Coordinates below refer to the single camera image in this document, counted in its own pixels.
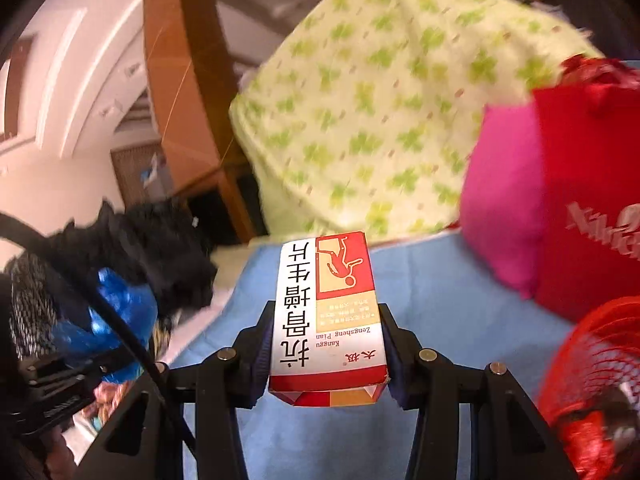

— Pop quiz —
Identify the blue plastic bag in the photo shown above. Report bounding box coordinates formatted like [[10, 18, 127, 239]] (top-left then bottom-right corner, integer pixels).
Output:
[[49, 266, 158, 386]]

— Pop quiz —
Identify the red white medicine box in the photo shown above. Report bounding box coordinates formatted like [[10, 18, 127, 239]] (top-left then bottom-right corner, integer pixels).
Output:
[[268, 232, 388, 408]]

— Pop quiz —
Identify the red plastic mesh basket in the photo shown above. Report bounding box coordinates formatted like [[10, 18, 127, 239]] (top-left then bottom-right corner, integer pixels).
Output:
[[538, 297, 639, 479]]

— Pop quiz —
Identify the blue towel blanket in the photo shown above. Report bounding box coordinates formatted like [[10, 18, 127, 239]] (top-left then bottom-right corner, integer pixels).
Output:
[[177, 234, 572, 479]]

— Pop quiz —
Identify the black lace garment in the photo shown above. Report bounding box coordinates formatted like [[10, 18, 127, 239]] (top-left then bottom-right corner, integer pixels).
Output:
[[50, 200, 217, 320]]

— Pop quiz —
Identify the pink pillow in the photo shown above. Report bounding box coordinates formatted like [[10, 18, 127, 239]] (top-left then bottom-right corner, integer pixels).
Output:
[[459, 103, 544, 298]]

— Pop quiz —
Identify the red Nilrich paper bag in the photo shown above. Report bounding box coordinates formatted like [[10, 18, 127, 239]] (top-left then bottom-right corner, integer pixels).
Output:
[[534, 55, 639, 322]]

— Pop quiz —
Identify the green clover pattern quilt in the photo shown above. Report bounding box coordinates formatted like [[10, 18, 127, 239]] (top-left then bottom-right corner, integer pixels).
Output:
[[230, 0, 596, 242]]

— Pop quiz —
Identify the brown wooden cabinet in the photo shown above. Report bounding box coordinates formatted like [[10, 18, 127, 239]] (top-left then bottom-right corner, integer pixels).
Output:
[[143, 0, 256, 243]]

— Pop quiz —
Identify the black cable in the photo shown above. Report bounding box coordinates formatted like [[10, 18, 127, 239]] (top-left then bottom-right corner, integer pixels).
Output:
[[0, 211, 199, 461]]

